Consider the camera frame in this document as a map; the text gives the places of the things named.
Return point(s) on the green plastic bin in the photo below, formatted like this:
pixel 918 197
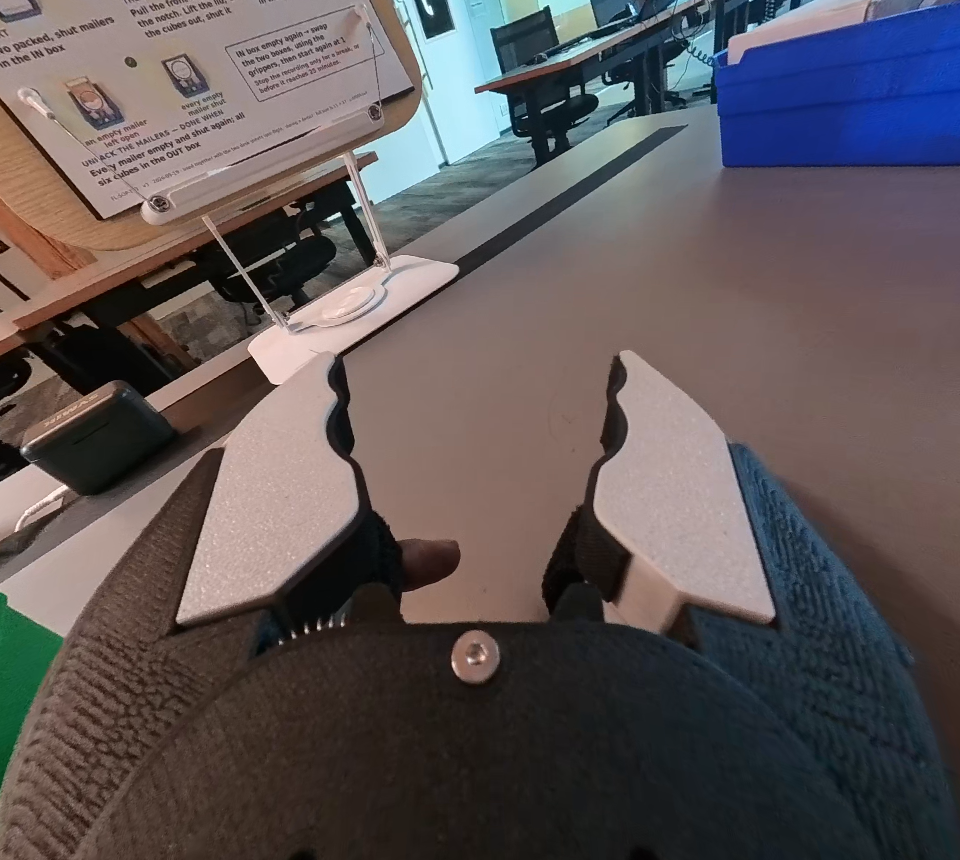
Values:
pixel 22 680

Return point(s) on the grey desk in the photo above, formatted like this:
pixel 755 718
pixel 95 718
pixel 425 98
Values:
pixel 600 260

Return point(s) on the white wooden document stand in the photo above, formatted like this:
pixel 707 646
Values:
pixel 352 297

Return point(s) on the long office desk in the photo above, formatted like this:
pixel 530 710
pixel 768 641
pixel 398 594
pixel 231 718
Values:
pixel 540 70

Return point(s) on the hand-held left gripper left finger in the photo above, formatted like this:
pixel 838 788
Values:
pixel 277 500

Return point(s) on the blue plastic bin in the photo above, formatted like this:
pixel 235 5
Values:
pixel 840 109

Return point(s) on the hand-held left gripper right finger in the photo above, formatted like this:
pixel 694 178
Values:
pixel 675 500

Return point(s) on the person's left hand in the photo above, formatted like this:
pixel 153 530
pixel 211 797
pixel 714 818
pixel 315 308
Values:
pixel 431 563

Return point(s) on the printed instruction sheet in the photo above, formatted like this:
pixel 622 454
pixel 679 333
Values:
pixel 187 12

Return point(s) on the large dark battery case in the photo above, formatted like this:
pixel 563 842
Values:
pixel 97 440

